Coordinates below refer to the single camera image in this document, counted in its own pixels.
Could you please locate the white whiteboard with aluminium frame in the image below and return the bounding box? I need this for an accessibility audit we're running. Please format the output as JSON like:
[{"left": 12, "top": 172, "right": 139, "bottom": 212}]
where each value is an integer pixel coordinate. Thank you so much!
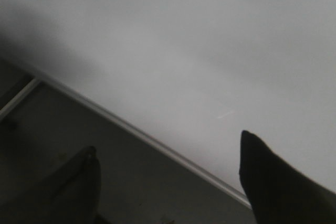
[{"left": 1, "top": 0, "right": 335, "bottom": 204}]

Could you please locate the whiteboard stand metal leg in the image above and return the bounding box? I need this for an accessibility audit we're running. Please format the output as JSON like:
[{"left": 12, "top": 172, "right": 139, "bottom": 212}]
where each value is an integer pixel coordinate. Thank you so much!
[{"left": 1, "top": 78, "right": 40, "bottom": 121}]

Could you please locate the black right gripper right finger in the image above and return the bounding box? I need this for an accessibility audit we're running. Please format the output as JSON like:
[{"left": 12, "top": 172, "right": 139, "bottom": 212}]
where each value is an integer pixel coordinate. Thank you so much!
[{"left": 239, "top": 130, "right": 335, "bottom": 223}]

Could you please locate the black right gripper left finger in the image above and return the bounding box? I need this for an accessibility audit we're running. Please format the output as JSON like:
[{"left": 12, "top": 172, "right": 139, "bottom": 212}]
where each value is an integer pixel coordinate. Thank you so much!
[{"left": 1, "top": 146, "right": 101, "bottom": 223}]

